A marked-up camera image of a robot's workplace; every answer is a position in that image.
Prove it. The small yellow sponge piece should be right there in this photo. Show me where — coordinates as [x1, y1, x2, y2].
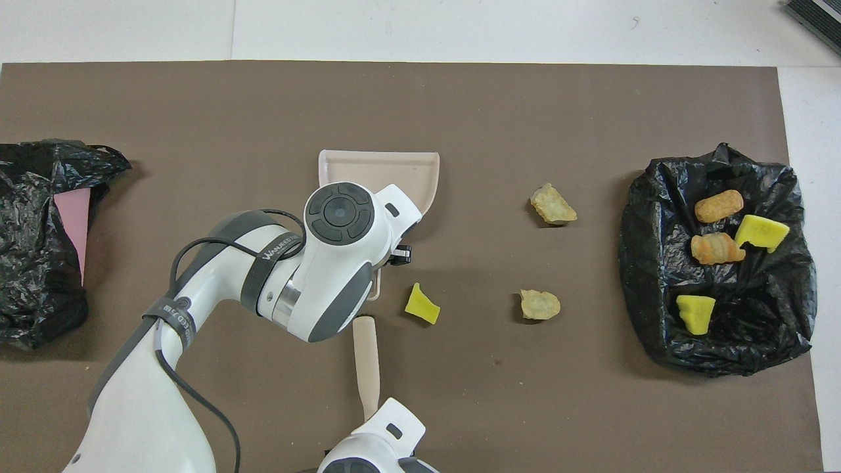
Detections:
[404, 282, 442, 325]

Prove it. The striped croissant piece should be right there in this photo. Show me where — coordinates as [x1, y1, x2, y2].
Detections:
[690, 232, 747, 266]

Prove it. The pink bin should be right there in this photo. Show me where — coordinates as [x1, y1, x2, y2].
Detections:
[54, 189, 91, 286]

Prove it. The brown bread roll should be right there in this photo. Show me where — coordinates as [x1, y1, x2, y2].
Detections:
[694, 189, 745, 224]

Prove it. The beige hand brush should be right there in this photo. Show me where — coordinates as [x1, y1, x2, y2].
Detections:
[352, 317, 382, 422]

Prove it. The brown table mat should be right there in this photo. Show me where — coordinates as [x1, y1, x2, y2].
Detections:
[0, 60, 825, 473]

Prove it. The dark ribbed device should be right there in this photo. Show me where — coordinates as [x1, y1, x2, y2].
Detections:
[785, 0, 841, 56]

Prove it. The notched yellow sponge piece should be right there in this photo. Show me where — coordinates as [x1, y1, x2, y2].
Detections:
[734, 214, 791, 254]

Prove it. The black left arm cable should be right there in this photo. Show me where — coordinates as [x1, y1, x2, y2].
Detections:
[156, 209, 308, 473]

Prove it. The black bag over pink bin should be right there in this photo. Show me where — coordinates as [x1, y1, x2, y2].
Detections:
[0, 139, 132, 349]

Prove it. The beige dustpan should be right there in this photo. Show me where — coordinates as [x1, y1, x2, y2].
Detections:
[318, 150, 441, 302]

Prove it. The pale yellow elongated cracker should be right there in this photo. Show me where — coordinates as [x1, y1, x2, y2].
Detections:
[530, 183, 579, 226]

